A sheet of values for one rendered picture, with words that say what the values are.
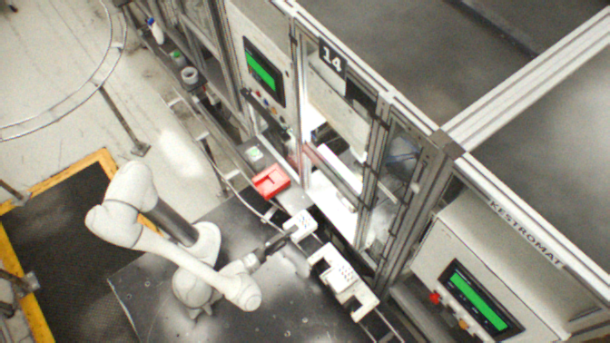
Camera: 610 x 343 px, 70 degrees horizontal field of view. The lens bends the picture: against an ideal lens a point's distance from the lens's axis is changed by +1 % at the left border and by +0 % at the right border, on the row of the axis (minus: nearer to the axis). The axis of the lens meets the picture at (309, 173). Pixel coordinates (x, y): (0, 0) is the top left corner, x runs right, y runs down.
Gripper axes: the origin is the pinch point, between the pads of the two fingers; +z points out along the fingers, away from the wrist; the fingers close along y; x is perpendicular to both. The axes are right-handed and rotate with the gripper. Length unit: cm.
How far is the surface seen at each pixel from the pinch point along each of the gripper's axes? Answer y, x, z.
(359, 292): -17.1, -37.8, 9.8
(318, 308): -35.3, -28.4, -8.1
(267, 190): -7.1, 28.6, 4.9
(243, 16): 79, 49, 22
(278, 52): 78, 28, 22
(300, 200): -12.8, 15.7, 15.5
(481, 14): 98, -15, 66
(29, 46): -102, 338, -64
